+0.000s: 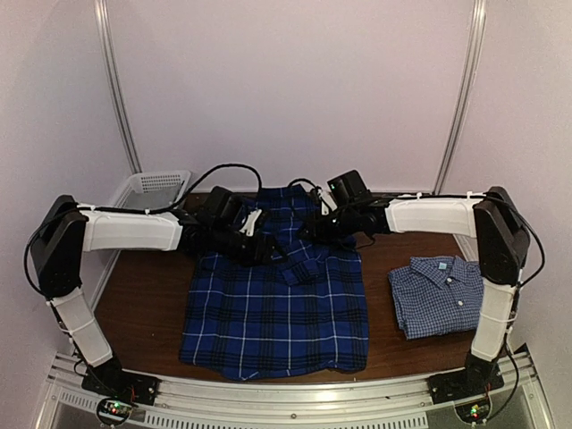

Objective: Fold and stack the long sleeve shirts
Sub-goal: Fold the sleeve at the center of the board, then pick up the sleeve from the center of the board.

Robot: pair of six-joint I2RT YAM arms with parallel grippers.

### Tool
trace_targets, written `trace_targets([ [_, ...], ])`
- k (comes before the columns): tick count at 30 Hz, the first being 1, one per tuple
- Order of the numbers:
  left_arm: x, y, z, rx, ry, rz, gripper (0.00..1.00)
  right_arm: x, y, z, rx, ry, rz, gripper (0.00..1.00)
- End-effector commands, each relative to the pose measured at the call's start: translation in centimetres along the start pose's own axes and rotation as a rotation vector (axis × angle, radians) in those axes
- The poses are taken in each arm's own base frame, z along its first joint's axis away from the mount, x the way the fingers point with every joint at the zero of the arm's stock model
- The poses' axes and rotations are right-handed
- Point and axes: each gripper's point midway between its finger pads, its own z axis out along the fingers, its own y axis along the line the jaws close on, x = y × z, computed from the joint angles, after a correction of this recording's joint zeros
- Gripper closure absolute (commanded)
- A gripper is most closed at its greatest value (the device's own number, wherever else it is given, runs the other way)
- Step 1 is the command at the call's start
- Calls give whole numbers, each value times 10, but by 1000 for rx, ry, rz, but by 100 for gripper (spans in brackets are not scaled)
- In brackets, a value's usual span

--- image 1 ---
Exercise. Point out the aluminium corner post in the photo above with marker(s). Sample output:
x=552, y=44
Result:
x=467, y=80
x=114, y=83

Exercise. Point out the circuit board with leds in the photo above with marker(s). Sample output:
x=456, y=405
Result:
x=112, y=411
x=473, y=412

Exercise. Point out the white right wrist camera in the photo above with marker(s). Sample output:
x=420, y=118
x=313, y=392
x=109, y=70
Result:
x=325, y=201

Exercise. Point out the aluminium front rail frame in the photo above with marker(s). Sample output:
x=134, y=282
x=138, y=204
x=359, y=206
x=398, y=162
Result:
x=402, y=402

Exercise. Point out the folded blue gingham shirt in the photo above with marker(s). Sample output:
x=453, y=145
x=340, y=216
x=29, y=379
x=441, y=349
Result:
x=435, y=296

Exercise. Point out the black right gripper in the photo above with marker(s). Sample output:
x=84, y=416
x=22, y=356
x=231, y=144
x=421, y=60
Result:
x=316, y=232

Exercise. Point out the left circuit board with leds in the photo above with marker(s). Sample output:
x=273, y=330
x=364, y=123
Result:
x=112, y=411

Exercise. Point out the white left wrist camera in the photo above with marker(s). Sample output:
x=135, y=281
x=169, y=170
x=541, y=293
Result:
x=253, y=221

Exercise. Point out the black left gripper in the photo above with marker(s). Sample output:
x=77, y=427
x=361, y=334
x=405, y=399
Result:
x=262, y=256

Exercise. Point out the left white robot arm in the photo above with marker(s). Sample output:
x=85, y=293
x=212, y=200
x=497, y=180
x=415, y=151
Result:
x=53, y=255

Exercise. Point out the dark blue plaid shirt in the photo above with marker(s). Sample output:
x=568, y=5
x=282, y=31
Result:
x=270, y=321

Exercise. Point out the white plastic mesh basket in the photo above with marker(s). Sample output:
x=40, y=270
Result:
x=151, y=189

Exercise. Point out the aluminium corner post right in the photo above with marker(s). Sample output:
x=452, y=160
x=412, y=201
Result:
x=467, y=80

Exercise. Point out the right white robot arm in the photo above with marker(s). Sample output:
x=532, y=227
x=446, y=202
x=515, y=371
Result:
x=502, y=234

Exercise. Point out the right circuit board with leds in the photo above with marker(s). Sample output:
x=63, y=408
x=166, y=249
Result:
x=473, y=412

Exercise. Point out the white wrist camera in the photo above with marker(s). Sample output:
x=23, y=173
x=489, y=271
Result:
x=325, y=201
x=253, y=221

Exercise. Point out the aluminium corner post left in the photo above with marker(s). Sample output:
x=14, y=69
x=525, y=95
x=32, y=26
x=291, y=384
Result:
x=114, y=83

